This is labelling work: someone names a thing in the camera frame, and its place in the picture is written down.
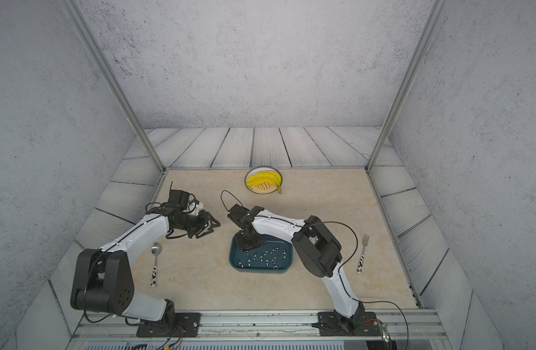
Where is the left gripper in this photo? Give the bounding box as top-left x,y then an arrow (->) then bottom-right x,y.
176,209 -> 221,238

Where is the teal plastic storage box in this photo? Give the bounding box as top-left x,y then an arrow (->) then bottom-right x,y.
229,234 -> 294,274

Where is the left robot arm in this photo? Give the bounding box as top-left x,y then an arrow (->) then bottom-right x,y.
71,206 -> 221,328

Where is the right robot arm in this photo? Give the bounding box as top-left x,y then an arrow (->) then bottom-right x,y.
228,204 -> 365,335

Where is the round patterned plate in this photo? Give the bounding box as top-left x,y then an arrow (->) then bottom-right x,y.
245,165 -> 283,195

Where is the yellow banana bunch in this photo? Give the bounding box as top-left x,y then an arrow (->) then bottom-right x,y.
245,171 -> 282,195

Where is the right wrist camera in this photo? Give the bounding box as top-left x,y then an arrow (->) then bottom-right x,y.
227,204 -> 250,228

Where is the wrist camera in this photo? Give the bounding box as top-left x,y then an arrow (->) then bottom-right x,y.
166,190 -> 199,213
227,204 -> 250,228

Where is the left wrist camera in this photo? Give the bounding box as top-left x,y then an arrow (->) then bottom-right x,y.
166,190 -> 199,213

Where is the spoon with patterned handle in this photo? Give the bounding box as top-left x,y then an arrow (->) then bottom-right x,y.
151,242 -> 162,287

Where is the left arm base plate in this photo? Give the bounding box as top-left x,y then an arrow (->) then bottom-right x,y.
136,313 -> 202,338

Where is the fork with patterned handle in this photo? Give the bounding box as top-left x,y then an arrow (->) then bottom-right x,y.
357,234 -> 370,274

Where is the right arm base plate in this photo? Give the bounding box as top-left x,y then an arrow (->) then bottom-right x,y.
312,311 -> 382,337

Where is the aluminium mounting rail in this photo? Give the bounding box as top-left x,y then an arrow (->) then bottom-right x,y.
68,309 -> 451,349

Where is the left frame post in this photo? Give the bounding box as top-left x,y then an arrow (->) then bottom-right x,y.
59,0 -> 167,174

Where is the frame post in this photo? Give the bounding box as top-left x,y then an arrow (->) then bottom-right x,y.
59,0 -> 167,174
365,0 -> 447,174

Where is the right frame post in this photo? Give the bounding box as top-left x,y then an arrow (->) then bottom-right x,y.
365,0 -> 447,174

